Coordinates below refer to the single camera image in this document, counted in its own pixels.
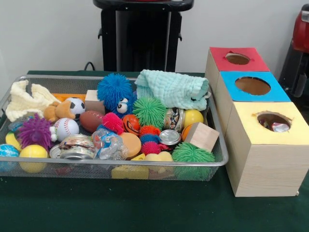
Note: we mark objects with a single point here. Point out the light blue patterned ball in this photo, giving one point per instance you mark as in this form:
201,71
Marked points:
8,151

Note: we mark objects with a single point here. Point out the white cloth with colourful spots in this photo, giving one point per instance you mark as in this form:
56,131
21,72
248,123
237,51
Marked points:
277,126

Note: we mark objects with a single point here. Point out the dark green table cloth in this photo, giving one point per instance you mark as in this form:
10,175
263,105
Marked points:
144,207

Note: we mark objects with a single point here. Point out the plain wooden cube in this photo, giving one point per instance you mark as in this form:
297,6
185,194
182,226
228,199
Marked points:
201,136

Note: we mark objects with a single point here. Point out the purple spiky rubber ball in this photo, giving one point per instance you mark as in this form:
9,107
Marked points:
33,131

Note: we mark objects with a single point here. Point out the green spiky rubber ball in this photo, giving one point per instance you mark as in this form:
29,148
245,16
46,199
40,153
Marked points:
193,154
149,112

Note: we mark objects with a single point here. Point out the cream waffle cloth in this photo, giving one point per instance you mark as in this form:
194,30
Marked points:
24,101

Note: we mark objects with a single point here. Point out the wooden box with three holes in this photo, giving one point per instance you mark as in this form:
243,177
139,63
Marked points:
265,169

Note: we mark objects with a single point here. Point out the yellow foam ball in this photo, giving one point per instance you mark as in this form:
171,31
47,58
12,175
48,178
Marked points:
33,152

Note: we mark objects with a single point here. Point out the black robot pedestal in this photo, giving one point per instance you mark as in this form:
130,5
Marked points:
142,36

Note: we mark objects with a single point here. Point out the mint green waffle cloth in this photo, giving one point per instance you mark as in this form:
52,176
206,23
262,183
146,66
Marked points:
169,89

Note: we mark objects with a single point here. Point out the white baseball with red stitching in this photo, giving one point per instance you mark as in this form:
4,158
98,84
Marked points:
66,125

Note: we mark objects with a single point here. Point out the shallow metal mesh bin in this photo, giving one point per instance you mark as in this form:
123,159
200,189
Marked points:
84,172

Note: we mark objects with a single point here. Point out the blue spiky toy with eyes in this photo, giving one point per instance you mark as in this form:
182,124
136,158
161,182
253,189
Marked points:
113,87

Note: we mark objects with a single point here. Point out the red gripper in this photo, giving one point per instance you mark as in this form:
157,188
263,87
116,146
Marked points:
301,31

